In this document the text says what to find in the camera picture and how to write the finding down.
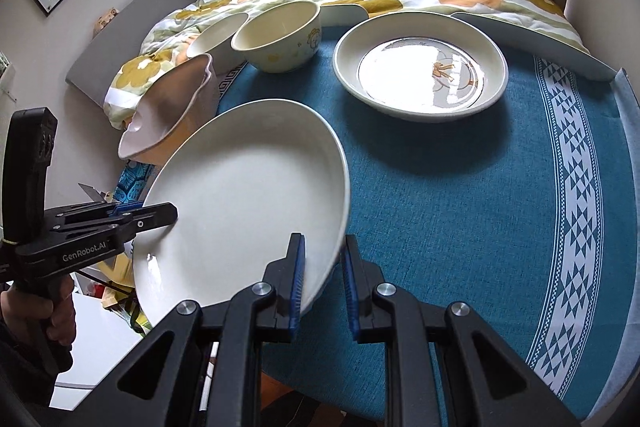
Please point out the teal patterned tablecloth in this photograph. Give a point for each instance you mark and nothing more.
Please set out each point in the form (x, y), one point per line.
(450, 207)

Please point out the grey padded headboard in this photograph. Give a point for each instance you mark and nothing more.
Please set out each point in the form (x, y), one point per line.
(130, 22)

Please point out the cream bowl with cartoon print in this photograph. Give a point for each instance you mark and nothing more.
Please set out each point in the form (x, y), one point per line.
(280, 52)

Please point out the pink wavy-rim bowl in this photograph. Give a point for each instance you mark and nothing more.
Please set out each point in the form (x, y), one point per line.
(170, 107)

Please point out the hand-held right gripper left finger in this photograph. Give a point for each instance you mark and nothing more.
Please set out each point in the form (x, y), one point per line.
(298, 277)

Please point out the plain cream bowl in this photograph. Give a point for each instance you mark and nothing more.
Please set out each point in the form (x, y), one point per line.
(212, 39)

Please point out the blue patterned cloth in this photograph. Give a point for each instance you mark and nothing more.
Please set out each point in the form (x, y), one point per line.
(132, 182)

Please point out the cream plate with floral print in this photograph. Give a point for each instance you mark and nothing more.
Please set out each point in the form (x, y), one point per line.
(420, 72)

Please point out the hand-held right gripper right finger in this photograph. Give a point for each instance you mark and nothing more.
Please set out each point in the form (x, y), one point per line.
(350, 287)

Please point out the plain white plate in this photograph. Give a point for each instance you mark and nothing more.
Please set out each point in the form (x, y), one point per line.
(240, 197)

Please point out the small beige figurine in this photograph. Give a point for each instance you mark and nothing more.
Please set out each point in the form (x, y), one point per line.
(107, 22)

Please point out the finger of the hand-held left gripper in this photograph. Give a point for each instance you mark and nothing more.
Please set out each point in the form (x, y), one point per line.
(150, 217)
(125, 208)

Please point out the person's left hand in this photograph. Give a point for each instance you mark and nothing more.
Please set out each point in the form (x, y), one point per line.
(62, 317)

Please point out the white table edge rail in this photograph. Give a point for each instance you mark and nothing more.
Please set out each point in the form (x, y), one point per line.
(342, 14)
(540, 42)

